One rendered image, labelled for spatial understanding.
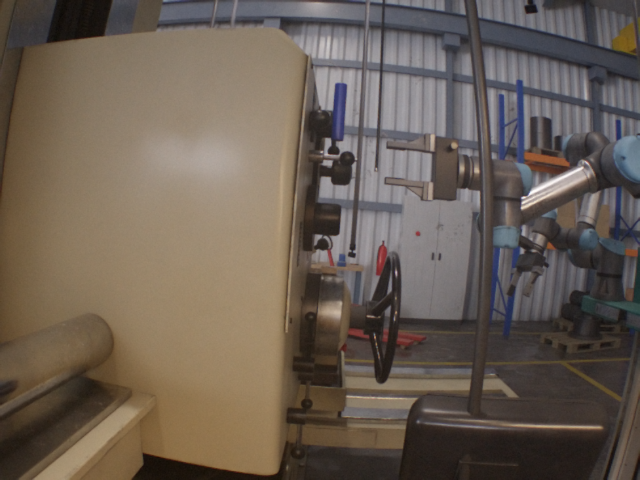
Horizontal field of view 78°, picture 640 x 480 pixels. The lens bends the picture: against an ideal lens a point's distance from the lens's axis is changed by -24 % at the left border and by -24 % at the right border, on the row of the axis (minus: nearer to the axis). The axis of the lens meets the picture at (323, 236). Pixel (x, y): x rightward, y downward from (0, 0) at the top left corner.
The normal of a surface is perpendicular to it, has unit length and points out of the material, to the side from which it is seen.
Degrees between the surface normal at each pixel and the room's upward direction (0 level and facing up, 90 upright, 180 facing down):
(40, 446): 0
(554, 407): 19
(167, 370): 90
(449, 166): 90
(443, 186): 90
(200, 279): 90
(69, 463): 0
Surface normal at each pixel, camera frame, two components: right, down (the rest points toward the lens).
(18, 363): 0.80, -0.60
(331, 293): 0.03, -0.60
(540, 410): -0.02, -0.94
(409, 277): -0.03, 0.03
